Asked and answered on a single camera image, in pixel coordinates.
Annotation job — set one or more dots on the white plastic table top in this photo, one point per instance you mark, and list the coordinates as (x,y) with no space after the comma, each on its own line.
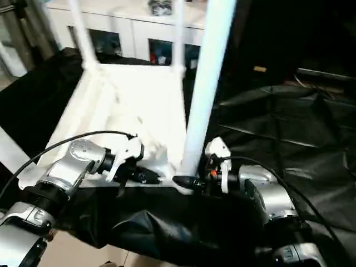
(111,97)

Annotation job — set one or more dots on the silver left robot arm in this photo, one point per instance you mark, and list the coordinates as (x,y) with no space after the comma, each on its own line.
(72,164)

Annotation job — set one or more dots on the dark brown rounded object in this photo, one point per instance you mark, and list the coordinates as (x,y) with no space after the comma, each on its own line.
(108,262)

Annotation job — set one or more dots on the black plastic mat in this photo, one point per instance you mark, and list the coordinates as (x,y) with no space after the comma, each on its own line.
(292,125)

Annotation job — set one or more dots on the white jar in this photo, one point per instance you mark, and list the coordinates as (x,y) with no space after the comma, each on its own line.
(162,59)

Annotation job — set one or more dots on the red bottle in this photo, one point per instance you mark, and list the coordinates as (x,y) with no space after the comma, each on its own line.
(153,57)

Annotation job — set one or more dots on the small yellow label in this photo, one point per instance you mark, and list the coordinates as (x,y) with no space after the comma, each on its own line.
(260,68)

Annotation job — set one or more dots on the white sideboard cabinet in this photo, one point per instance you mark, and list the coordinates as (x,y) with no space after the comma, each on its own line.
(130,30)

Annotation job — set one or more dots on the black speaker cabinet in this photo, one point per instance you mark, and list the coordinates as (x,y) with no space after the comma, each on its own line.
(264,36)

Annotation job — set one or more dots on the black metal rod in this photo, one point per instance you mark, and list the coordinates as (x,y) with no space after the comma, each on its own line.
(325,73)

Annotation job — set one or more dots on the white slanted pipe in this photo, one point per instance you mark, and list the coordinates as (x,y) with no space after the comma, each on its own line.
(12,61)

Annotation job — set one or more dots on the dark bag of small parts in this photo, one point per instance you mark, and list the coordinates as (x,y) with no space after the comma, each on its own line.
(160,7)

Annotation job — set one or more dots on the grey metal tripod stand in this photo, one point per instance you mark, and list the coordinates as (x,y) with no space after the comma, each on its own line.
(33,27)

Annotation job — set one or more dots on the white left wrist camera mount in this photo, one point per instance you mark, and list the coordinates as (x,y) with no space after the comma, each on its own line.
(128,147)

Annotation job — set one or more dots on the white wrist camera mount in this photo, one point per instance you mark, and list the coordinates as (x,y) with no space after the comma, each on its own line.
(217,147)
(128,147)

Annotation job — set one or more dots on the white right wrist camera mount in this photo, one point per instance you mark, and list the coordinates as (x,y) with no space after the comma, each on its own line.
(217,147)

